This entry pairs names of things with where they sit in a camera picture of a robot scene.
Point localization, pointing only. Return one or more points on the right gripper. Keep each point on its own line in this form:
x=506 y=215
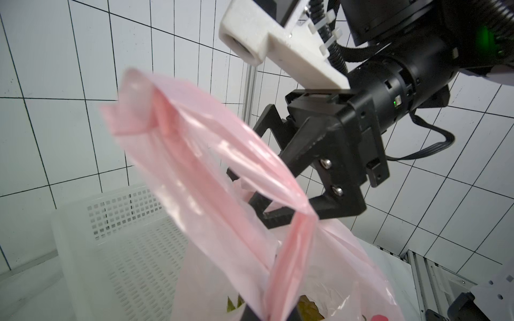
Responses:
x=331 y=139

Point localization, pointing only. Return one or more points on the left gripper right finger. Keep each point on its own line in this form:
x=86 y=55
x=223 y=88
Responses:
x=295 y=315

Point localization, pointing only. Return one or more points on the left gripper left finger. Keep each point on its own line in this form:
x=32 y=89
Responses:
x=249 y=315

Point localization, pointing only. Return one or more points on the yellow pineapple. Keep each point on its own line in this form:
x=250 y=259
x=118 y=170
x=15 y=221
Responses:
x=308 y=309

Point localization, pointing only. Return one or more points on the pink plastic bag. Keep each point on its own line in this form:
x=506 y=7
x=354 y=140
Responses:
x=239 y=204

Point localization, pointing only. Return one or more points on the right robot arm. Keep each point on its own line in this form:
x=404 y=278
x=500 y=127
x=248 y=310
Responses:
x=480 y=34

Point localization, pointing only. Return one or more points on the white plastic basket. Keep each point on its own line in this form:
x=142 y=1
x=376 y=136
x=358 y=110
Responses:
x=121 y=255

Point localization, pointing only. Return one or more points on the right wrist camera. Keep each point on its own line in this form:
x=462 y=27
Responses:
x=254 y=35

